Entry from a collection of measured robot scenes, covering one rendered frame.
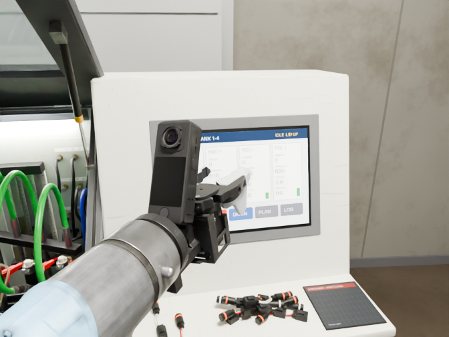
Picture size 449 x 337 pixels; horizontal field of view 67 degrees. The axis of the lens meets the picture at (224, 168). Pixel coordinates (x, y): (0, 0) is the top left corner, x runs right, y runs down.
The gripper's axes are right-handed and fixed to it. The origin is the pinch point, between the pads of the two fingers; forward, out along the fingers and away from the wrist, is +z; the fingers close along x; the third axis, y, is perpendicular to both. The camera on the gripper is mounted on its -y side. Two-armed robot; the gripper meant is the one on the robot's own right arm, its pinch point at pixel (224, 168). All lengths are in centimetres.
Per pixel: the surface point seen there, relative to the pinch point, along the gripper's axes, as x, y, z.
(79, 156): -65, 7, 33
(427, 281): 56, 154, 203
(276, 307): -2, 46, 25
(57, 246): -61, 28, 14
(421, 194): 52, 93, 221
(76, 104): -43.2, -10.3, 16.5
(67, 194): -71, 19, 30
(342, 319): 13, 50, 29
